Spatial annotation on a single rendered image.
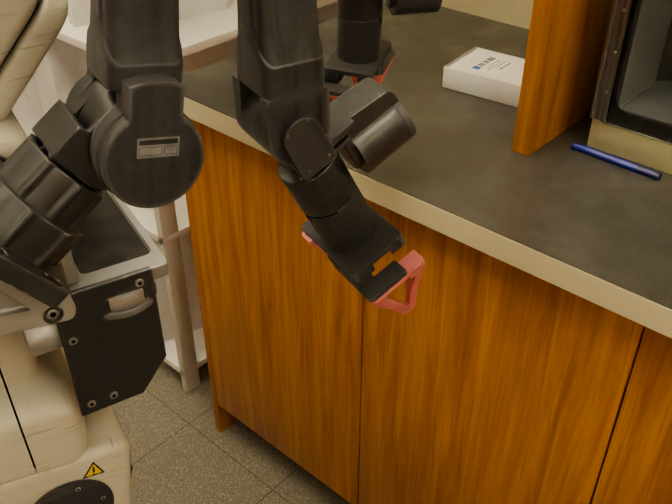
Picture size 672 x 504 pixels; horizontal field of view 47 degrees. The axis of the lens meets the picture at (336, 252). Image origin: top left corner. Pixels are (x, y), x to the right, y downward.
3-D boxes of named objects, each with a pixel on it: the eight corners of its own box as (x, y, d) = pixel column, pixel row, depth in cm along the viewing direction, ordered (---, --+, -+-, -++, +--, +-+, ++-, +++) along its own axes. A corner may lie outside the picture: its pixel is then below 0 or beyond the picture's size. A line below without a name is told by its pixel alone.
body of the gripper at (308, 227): (353, 198, 83) (326, 150, 77) (409, 245, 75) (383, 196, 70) (306, 236, 82) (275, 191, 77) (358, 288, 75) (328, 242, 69)
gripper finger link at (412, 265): (406, 265, 85) (376, 211, 78) (447, 300, 80) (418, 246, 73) (359, 305, 84) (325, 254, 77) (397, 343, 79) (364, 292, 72)
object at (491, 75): (472, 66, 147) (475, 45, 145) (552, 86, 139) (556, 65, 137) (441, 87, 139) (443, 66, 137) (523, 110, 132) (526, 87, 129)
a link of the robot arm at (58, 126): (17, 143, 59) (34, 174, 55) (108, 45, 59) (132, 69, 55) (105, 205, 65) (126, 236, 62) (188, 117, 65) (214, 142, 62)
